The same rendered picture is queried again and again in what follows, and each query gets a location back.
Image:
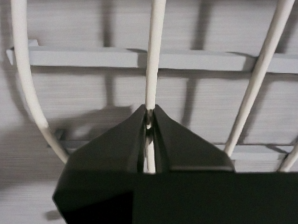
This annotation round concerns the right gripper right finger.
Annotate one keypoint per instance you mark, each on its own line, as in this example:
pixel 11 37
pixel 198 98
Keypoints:
pixel 184 151

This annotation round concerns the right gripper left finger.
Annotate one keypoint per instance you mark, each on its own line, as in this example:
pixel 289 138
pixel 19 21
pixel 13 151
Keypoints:
pixel 115 149

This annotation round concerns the white cable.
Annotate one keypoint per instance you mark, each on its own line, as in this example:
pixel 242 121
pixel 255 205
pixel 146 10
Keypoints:
pixel 155 32
pixel 19 24
pixel 290 159
pixel 275 29

